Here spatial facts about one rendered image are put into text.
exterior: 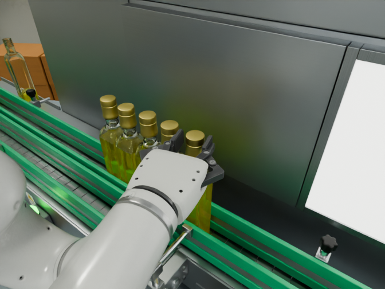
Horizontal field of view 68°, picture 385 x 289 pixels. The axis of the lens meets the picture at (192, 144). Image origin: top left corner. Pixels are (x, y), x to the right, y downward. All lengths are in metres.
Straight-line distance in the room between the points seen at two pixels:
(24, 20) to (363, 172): 4.34
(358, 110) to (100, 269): 0.42
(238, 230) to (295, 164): 0.19
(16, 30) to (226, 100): 4.22
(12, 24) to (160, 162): 4.32
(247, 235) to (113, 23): 0.60
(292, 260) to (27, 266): 0.46
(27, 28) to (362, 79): 4.33
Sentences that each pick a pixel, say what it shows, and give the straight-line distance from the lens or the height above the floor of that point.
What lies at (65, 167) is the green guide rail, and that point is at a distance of 0.89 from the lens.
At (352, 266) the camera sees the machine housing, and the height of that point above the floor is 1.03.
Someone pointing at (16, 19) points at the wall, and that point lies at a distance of 4.60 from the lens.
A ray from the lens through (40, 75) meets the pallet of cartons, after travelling 3.12.
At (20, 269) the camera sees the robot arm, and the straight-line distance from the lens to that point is 0.39.
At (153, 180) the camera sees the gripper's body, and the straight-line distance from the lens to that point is 0.40.
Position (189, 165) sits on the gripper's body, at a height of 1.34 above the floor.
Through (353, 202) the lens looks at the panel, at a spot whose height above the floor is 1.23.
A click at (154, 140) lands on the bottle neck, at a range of 0.59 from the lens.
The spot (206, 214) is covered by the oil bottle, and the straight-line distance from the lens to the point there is 0.63.
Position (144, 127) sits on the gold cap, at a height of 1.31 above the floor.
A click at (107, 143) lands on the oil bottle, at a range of 0.68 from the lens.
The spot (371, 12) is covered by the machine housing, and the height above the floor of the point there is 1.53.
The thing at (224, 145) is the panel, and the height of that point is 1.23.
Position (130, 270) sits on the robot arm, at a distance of 0.32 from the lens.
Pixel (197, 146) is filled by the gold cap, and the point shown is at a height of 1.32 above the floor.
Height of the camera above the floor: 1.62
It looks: 37 degrees down
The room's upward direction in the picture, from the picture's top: straight up
